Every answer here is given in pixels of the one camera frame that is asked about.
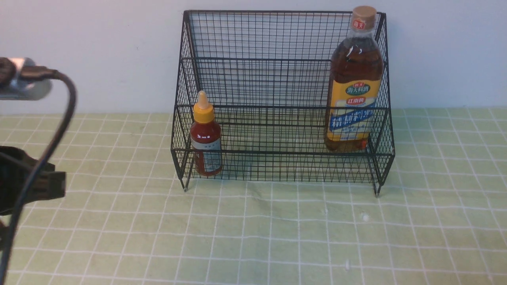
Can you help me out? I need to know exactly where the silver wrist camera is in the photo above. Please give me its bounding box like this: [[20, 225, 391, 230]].
[[0, 57, 52, 101]]

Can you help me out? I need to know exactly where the small red sauce bottle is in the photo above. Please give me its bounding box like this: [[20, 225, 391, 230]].
[[190, 90, 223, 177]]

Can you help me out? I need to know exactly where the black camera cable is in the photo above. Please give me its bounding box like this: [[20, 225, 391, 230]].
[[0, 66, 77, 285]]

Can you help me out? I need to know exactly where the large cooking wine bottle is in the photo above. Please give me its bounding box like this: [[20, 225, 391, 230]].
[[324, 6, 384, 153]]

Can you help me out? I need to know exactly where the black wire mesh rack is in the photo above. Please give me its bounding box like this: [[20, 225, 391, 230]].
[[171, 10, 395, 197]]

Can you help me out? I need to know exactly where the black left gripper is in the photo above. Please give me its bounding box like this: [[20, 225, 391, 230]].
[[0, 146, 67, 216]]

